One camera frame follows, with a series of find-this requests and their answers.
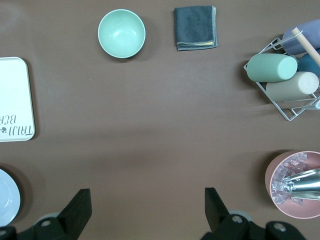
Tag purple plastic cup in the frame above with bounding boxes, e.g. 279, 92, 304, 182
281, 19, 320, 55

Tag white wire cup rack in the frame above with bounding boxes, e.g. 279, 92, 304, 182
243, 36, 320, 122

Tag beige plastic cup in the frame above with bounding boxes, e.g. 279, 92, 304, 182
265, 71, 320, 103

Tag sage green plastic cup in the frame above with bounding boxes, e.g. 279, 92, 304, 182
246, 53, 299, 83

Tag mint green bowl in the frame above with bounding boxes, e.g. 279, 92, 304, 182
97, 8, 147, 59

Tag pink bowl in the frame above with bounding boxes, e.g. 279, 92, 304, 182
264, 150, 320, 220

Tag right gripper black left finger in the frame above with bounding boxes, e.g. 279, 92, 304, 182
0, 188, 93, 240

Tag white round plate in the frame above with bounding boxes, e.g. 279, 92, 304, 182
0, 168, 21, 228

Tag brown table mat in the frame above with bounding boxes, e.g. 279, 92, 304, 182
0, 0, 320, 240

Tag dark teal plastic cup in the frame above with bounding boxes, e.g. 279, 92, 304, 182
297, 48, 320, 78

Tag clear ice cubes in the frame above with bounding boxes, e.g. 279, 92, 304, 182
271, 152, 312, 206

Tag cream tray with bear print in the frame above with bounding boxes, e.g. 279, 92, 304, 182
0, 56, 36, 143

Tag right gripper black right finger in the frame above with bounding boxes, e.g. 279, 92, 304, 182
201, 187, 308, 240

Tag grey folded cloth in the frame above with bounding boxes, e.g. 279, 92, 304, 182
173, 5, 219, 52

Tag wooden rack handle stick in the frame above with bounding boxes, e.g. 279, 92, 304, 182
291, 27, 320, 72

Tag silver metal scoop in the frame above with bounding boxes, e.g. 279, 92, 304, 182
282, 167, 320, 201

